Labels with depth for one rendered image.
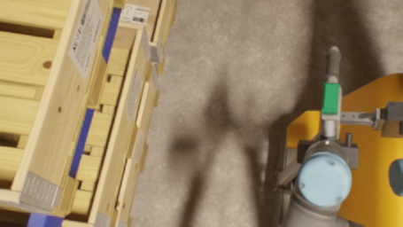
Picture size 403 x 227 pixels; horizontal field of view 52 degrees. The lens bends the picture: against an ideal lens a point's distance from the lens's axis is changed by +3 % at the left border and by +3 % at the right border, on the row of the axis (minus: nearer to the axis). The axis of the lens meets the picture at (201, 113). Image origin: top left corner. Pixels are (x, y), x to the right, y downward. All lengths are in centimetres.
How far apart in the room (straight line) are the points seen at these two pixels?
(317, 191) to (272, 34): 210
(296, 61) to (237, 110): 52
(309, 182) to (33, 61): 83
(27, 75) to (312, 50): 197
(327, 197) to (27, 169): 60
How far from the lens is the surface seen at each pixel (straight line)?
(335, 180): 77
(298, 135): 217
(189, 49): 269
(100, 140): 170
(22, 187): 92
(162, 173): 241
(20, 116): 119
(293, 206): 81
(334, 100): 105
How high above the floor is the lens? 235
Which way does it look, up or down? 70 degrees down
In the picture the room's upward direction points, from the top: straight up
